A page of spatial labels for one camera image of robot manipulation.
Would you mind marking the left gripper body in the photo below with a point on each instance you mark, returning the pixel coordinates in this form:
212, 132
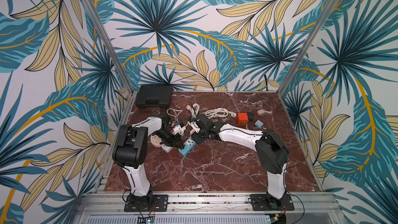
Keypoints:
170, 139

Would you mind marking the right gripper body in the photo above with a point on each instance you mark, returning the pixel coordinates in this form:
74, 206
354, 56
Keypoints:
198, 129

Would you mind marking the teal power strip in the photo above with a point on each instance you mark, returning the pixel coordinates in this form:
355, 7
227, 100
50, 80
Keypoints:
188, 146

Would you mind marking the red plug adapter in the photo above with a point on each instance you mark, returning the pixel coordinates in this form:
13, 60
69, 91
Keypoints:
242, 119

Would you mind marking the blue plug adapter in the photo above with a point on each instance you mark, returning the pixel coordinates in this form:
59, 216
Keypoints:
259, 124

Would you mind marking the pink plug adapter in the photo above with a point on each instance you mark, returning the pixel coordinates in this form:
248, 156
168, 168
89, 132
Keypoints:
261, 113

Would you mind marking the white power strip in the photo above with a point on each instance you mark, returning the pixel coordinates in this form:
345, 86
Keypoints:
166, 148

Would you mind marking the round pink power socket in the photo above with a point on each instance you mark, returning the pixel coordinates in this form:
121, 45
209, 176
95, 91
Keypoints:
156, 141

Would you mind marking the black plug adapter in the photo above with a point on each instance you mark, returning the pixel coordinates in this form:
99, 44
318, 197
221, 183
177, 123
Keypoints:
251, 116

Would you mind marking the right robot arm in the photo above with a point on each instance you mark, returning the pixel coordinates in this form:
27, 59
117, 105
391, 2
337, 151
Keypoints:
272, 154

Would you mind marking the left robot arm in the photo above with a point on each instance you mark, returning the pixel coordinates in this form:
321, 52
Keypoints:
130, 153

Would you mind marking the black plastic case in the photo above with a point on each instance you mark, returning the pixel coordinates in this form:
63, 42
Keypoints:
154, 96

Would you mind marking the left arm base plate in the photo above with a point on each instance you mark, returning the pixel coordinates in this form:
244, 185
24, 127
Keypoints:
157, 203

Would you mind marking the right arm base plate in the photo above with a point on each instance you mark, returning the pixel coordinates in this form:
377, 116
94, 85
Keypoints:
265, 202

